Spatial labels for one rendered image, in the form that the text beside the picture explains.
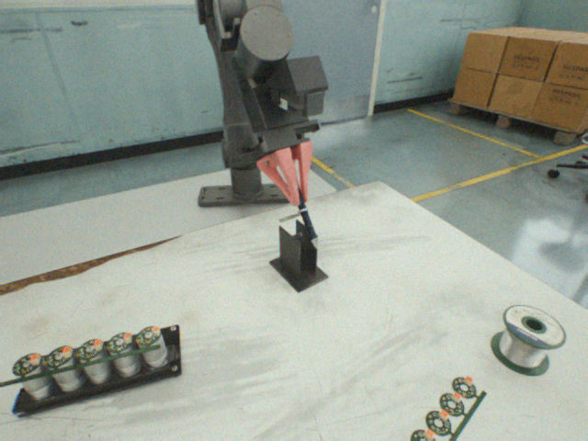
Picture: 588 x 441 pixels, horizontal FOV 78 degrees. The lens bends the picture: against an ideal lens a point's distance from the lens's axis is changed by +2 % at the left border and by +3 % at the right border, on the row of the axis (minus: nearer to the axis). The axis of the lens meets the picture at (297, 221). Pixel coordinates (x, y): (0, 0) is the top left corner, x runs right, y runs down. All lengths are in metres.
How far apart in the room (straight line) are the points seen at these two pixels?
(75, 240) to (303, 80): 0.50
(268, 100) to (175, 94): 2.58
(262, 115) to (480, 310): 0.39
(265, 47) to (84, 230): 0.49
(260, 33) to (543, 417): 0.49
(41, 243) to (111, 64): 2.27
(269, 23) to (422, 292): 0.40
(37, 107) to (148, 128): 0.68
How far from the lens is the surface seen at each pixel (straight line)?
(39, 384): 0.47
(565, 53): 3.67
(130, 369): 0.45
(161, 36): 2.95
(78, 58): 2.93
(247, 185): 0.72
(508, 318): 0.49
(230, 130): 0.67
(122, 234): 0.71
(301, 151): 0.46
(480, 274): 0.63
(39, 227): 0.81
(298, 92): 0.40
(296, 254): 0.51
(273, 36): 0.42
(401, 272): 0.58
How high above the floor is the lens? 1.12
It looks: 34 degrees down
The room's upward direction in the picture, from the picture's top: straight up
